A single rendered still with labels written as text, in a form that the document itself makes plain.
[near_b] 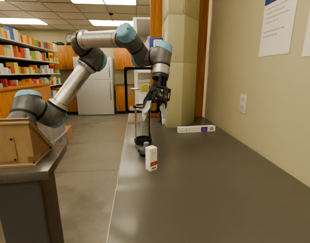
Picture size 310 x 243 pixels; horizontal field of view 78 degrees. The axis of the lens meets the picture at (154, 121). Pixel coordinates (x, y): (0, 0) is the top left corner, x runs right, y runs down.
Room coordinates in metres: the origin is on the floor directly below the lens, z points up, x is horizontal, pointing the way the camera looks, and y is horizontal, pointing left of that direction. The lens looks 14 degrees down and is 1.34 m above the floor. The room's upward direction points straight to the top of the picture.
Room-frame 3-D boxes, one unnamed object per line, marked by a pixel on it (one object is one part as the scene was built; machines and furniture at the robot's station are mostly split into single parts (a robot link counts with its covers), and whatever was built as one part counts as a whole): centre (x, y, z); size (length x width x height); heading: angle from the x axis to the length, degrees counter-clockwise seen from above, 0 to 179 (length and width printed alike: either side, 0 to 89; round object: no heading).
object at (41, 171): (0.86, 0.64, 0.92); 0.32 x 0.32 x 0.04; 11
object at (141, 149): (0.90, 0.04, 0.97); 0.09 x 0.09 x 0.07
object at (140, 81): (1.70, 0.11, 1.19); 0.30 x 0.01 x 0.40; 89
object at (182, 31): (1.56, -0.20, 1.33); 0.32 x 0.25 x 0.77; 5
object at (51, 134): (3.04, 1.75, 0.49); 0.60 x 0.42 x 0.33; 5
